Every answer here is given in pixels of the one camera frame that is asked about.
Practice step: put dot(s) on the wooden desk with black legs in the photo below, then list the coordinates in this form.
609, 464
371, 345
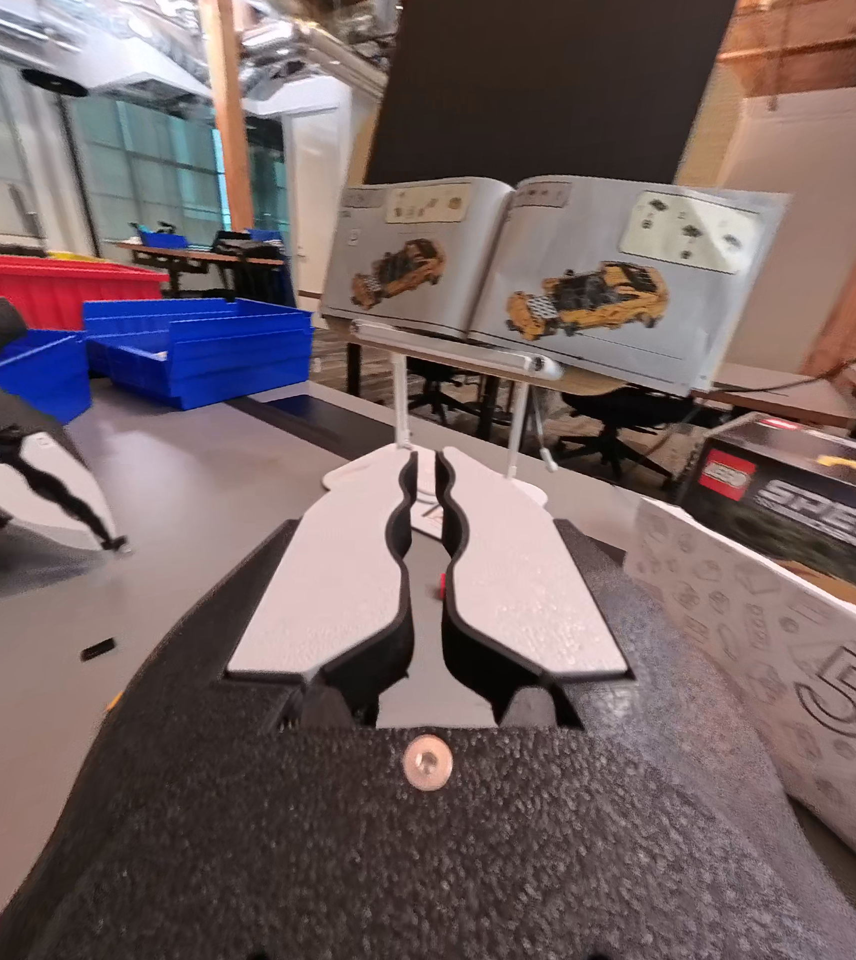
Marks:
195, 255

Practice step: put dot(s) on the black lego tile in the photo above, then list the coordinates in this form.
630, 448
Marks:
99, 649

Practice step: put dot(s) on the black office chair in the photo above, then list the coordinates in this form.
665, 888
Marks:
623, 435
458, 397

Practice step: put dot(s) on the blue plastic bin stack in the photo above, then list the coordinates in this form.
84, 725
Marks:
202, 360

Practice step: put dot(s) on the small blue bin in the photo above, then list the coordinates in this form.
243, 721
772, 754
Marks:
163, 238

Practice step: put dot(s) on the white printed paper bag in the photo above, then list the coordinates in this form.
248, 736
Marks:
773, 675

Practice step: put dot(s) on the lego instruction booklet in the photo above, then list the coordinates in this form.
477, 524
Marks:
585, 247

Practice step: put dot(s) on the black backdrop board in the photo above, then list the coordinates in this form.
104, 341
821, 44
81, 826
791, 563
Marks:
548, 82

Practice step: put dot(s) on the black bag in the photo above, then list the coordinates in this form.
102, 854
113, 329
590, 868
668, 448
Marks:
244, 244

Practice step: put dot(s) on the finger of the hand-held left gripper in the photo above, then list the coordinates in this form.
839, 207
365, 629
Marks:
67, 472
0, 495

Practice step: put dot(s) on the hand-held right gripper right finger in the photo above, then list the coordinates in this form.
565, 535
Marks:
540, 600

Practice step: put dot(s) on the black floor lamp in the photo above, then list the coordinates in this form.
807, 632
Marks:
60, 82

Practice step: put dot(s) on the black lego box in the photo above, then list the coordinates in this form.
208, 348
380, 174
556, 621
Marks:
773, 487

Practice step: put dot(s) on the red plastic bin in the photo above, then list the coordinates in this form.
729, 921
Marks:
60, 289

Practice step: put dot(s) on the white book stand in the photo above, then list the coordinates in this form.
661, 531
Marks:
356, 469

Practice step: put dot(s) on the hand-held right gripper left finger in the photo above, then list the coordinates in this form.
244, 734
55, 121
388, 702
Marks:
308, 600

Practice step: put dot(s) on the wooden column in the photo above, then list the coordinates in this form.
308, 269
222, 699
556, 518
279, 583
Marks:
229, 112

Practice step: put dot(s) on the lego sticker sheet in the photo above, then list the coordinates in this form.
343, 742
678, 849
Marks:
428, 517

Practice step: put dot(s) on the yellow plastic bin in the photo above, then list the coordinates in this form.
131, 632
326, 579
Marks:
71, 256

